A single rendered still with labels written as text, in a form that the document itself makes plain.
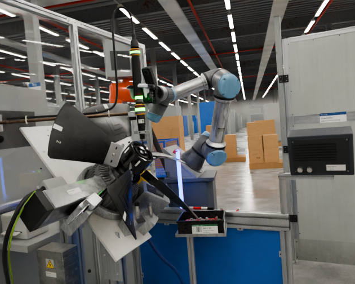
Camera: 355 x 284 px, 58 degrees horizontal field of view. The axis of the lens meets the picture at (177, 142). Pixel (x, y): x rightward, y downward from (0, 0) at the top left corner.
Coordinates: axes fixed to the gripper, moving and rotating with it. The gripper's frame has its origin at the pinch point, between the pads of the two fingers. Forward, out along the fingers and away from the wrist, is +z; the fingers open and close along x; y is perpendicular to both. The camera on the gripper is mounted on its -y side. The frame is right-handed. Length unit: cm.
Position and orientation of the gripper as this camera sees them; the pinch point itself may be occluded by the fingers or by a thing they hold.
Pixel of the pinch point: (133, 85)
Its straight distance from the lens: 140.9
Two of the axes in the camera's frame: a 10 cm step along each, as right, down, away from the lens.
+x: -9.0, 0.5, 4.3
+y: 0.8, 10.0, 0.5
